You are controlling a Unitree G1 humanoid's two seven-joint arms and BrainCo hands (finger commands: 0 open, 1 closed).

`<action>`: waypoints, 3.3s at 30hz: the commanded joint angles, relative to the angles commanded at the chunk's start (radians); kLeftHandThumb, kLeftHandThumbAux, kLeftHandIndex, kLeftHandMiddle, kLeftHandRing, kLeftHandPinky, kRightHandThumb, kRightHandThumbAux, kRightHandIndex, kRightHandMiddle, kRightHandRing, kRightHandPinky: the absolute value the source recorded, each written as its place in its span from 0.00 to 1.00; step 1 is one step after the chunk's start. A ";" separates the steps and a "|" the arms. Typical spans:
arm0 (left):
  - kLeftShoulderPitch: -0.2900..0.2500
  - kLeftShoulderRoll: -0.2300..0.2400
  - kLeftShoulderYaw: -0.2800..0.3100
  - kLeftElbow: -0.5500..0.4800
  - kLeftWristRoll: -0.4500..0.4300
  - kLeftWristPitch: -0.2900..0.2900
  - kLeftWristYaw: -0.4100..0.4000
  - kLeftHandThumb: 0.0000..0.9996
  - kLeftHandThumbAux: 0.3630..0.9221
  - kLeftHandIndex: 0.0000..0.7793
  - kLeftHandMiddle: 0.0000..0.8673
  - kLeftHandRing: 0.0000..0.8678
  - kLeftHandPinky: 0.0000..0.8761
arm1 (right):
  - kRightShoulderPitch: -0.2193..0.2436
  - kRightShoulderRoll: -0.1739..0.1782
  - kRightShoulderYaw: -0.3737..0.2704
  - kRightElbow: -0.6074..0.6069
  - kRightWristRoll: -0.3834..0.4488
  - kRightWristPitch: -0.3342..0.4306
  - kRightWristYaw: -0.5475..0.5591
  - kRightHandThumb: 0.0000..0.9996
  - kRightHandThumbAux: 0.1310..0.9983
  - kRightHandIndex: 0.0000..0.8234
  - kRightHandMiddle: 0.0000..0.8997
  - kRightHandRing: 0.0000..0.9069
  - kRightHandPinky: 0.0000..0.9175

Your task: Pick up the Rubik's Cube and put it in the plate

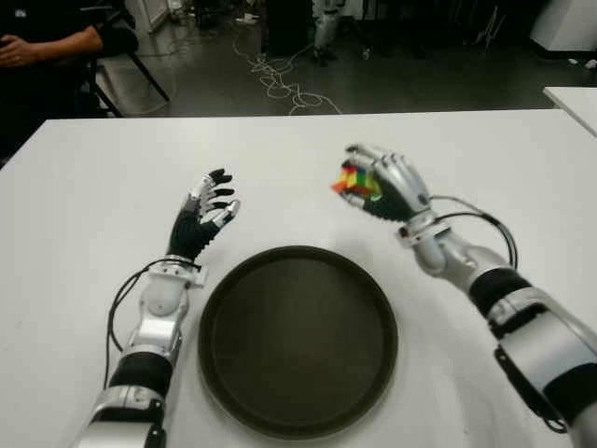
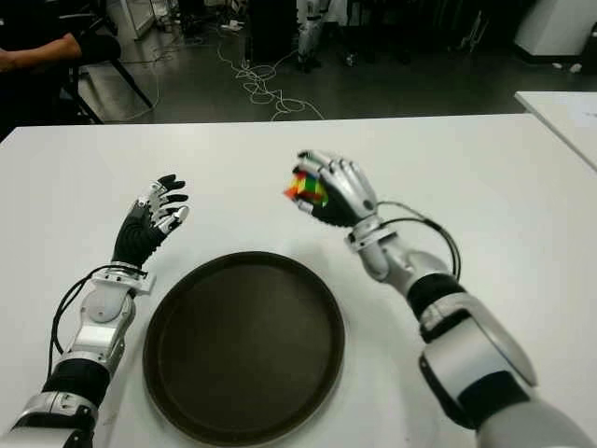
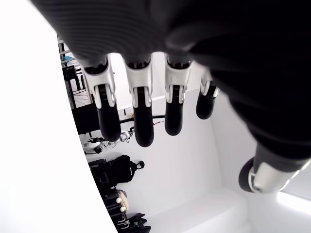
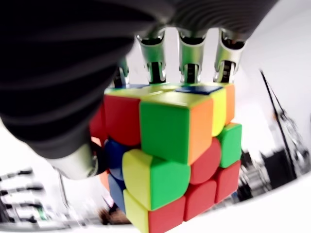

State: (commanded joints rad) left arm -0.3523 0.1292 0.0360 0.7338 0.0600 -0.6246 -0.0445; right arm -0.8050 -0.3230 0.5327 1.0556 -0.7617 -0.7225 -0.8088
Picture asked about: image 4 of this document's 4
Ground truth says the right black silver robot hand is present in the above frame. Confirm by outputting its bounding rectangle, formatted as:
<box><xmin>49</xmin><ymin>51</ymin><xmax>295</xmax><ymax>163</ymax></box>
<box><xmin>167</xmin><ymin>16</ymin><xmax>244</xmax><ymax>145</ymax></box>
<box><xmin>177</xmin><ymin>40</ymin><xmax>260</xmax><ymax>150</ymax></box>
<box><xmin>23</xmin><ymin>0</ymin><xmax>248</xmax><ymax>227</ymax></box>
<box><xmin>0</xmin><ymin>0</ymin><xmax>280</xmax><ymax>180</ymax></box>

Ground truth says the multicoloured Rubik's cube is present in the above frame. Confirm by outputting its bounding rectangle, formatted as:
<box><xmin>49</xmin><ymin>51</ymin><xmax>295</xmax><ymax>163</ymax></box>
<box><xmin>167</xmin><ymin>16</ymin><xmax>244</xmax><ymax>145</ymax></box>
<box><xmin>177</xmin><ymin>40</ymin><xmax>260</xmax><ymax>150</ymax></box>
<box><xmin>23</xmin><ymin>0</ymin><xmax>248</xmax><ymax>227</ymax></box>
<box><xmin>89</xmin><ymin>82</ymin><xmax>243</xmax><ymax>233</ymax></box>

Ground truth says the black tripod stand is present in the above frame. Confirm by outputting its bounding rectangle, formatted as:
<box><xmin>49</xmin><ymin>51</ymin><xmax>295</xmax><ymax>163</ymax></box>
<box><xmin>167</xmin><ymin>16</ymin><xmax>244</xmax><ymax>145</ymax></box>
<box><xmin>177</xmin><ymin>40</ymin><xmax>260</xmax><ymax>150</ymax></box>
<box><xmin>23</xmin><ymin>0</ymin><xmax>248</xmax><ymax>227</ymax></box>
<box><xmin>259</xmin><ymin>69</ymin><xmax>311</xmax><ymax>176</ymax></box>

